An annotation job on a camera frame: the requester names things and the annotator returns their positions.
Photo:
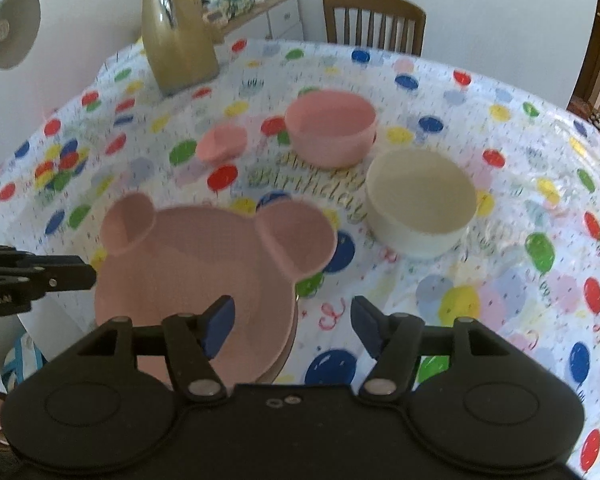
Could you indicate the beige thermos jug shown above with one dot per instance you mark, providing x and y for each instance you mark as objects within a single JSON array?
[{"x": 180, "y": 50}]

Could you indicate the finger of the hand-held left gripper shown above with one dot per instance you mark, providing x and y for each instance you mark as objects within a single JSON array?
[{"x": 65, "y": 275}]

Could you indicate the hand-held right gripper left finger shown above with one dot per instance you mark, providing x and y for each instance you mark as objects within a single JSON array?
[{"x": 220, "y": 330}]

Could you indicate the white wood-topped sideboard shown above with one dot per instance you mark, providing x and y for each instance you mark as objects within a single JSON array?
[{"x": 282, "y": 15}]

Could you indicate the dark brown door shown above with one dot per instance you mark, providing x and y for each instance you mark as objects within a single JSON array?
[{"x": 592, "y": 35}]

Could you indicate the pink bear-shaped plate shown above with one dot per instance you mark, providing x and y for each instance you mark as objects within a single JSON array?
[{"x": 180, "y": 270}]

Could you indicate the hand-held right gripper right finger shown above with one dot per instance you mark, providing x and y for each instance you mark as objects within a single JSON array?
[{"x": 367, "y": 327}]

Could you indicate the large white gold-rimmed plate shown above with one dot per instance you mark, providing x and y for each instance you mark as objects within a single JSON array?
[{"x": 289, "y": 345}]

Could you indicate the cream bowl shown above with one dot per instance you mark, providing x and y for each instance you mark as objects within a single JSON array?
[{"x": 415, "y": 225}]

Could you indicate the blue white cloth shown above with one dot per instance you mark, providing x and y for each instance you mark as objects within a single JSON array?
[{"x": 27, "y": 360}]

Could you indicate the brown wooden chair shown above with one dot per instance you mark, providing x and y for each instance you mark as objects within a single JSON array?
[{"x": 375, "y": 2}]

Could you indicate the pink bowl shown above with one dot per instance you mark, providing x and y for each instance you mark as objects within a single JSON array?
[{"x": 330, "y": 145}]

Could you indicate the small pink dish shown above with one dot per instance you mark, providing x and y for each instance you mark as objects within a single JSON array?
[{"x": 220, "y": 145}]

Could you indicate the green patterned tissue box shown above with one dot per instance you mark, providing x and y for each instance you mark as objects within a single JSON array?
[{"x": 227, "y": 6}]

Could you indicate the grey desk lamp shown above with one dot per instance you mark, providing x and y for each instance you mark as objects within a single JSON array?
[{"x": 7, "y": 30}]

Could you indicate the balloon print tablecloth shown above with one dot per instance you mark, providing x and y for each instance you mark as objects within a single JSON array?
[{"x": 505, "y": 285}]

